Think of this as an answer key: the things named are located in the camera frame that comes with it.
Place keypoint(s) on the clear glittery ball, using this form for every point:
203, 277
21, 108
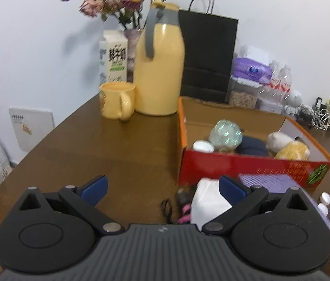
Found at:
225, 133

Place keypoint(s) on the purple tissue pack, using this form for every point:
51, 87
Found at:
249, 70

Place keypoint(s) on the white milk carton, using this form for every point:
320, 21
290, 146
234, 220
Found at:
115, 55

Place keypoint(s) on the clear food container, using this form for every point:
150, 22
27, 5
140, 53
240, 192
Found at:
242, 98

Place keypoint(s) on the red cardboard box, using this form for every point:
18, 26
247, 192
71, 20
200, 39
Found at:
241, 166

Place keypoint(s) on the cream and yellow plush toy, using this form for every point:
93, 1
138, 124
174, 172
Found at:
292, 149

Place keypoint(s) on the yellow mug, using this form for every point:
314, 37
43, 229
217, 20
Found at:
110, 102

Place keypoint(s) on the black paper bag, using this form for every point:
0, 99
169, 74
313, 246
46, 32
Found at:
208, 49

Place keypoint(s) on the yellow thermos jug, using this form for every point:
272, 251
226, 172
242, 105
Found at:
159, 73

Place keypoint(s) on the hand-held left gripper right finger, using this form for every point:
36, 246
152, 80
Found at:
232, 190

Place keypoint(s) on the grey tin box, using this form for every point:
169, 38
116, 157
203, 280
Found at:
270, 105

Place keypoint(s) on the white tissue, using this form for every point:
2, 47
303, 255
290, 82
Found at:
205, 202

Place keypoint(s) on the white bottle cap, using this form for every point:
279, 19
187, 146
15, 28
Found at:
325, 198
323, 209

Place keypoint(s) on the clear water bottle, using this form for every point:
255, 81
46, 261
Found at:
274, 79
286, 83

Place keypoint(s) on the purple woven cloth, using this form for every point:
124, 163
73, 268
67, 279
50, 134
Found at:
270, 183

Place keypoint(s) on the navy blue pouch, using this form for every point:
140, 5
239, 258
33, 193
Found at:
252, 146

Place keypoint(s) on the white pill bottle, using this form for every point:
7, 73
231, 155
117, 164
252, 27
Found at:
203, 145

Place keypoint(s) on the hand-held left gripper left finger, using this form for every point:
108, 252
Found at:
96, 187

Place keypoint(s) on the pale purple flower vase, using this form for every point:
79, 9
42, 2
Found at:
132, 44

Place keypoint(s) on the white robot toy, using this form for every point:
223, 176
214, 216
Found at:
295, 98

